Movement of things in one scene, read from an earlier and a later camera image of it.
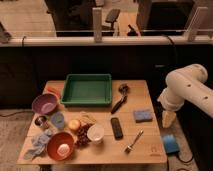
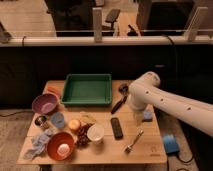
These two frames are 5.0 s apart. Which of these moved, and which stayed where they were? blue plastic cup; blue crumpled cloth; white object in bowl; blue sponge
Moved: blue sponge
Stayed: white object in bowl; blue plastic cup; blue crumpled cloth
